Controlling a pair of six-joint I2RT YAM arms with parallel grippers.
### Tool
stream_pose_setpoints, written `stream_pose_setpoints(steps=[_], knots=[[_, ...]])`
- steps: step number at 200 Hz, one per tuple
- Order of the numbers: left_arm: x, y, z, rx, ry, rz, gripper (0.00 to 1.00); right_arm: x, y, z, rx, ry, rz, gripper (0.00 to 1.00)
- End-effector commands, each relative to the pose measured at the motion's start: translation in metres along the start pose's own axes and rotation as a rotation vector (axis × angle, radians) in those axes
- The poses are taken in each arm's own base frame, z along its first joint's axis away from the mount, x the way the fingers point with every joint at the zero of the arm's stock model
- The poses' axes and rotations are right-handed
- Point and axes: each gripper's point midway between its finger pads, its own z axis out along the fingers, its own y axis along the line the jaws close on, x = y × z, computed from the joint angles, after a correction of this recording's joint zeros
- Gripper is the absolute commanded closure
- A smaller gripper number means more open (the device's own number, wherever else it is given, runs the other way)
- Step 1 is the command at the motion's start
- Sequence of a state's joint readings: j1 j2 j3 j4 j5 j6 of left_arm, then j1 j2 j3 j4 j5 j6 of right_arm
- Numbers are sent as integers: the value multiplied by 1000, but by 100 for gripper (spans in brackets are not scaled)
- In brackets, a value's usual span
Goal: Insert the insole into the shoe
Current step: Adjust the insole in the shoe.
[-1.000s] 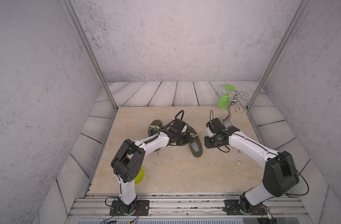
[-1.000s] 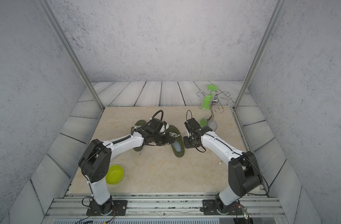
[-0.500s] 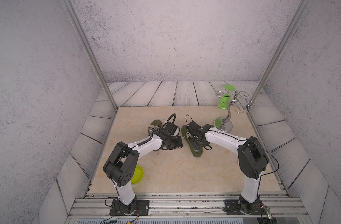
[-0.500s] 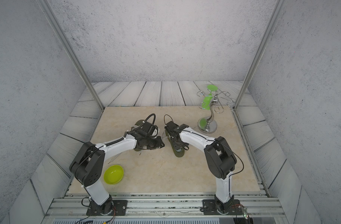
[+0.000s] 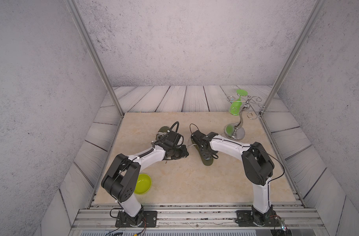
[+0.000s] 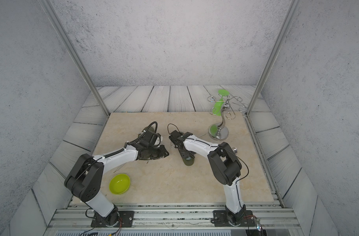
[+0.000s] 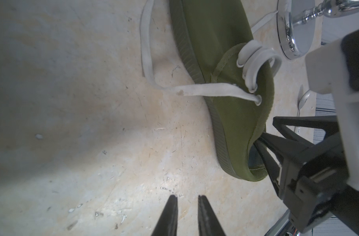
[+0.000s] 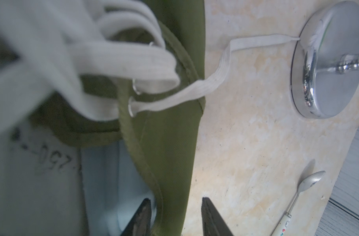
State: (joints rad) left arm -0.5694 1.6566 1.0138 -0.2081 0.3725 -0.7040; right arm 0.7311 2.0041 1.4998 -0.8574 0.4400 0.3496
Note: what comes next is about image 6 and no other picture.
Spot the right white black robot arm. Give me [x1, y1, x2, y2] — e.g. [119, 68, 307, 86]
[169, 130, 248, 226]

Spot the silver metal cup stand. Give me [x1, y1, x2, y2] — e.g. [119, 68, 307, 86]
[208, 94, 247, 141]

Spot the olive green shoe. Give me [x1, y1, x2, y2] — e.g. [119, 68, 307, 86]
[182, 155, 195, 166]
[114, 122, 158, 170]

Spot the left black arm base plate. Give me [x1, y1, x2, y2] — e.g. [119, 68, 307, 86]
[91, 210, 135, 228]

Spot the right aluminium frame post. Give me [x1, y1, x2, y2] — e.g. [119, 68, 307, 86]
[246, 0, 301, 117]

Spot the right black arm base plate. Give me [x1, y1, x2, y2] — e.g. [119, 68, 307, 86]
[211, 209, 256, 227]

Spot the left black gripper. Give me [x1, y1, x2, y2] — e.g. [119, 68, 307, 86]
[147, 144, 171, 160]

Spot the green plastic wine glass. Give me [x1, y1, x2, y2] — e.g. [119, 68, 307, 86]
[210, 89, 230, 116]

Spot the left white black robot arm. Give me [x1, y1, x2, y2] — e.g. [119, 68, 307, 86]
[64, 121, 169, 225]

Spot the aluminium front rail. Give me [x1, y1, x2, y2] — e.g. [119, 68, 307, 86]
[44, 202, 303, 236]

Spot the lime green bowl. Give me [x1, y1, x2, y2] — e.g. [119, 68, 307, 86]
[109, 174, 130, 195]

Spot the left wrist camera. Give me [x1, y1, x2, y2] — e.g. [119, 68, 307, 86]
[154, 134, 162, 147]

